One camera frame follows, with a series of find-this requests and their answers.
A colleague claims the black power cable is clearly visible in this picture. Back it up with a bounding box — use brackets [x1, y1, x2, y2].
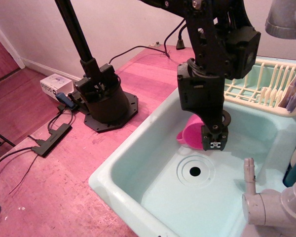
[108, 19, 188, 65]

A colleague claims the cream dish drying rack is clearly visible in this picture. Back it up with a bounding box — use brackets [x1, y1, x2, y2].
[224, 57, 296, 117]

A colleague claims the white Oculus box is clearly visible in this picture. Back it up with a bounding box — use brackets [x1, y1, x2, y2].
[40, 74, 74, 97]

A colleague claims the thin black wire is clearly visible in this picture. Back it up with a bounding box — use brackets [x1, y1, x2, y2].
[9, 155, 39, 196]

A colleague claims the blue clamp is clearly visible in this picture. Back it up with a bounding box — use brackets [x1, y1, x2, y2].
[55, 92, 76, 109]

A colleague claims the grey lamp shade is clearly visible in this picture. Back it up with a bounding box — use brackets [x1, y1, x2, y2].
[265, 0, 296, 40]

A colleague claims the pink plastic cup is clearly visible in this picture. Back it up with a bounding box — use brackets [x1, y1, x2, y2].
[176, 115, 204, 150]

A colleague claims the light teal toy sink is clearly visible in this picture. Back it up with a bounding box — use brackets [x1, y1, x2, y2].
[89, 91, 296, 237]

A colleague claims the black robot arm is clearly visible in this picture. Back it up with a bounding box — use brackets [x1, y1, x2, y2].
[56, 0, 260, 150]

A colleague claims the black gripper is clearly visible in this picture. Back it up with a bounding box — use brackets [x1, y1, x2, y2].
[177, 58, 231, 151]

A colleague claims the black USB hub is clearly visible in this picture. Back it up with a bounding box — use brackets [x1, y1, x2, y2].
[28, 123, 72, 158]

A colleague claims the white toy faucet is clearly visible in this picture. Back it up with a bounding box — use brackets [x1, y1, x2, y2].
[241, 158, 296, 237]

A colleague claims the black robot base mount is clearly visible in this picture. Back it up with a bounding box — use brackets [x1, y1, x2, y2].
[70, 61, 138, 133]

